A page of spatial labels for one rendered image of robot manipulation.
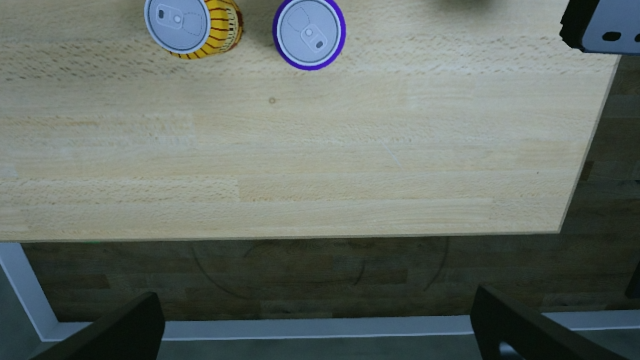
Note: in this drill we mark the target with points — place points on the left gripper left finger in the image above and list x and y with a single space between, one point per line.
133 331

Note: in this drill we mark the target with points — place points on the yellow drink can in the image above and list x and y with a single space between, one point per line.
193 29

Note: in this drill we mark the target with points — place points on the purple drink can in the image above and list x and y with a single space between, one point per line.
309 34

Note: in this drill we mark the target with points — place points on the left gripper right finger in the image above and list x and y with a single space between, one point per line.
506 329

